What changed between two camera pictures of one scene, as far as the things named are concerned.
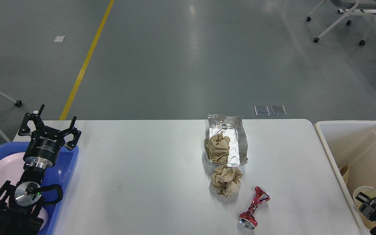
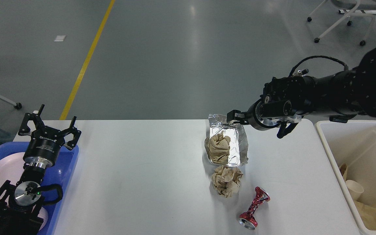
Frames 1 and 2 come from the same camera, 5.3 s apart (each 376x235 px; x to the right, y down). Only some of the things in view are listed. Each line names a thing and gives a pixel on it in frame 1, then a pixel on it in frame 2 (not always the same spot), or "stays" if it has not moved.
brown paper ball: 226,180 stays
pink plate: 0,169 stays
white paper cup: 371,192 → 355,189
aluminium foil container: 232,127 stays
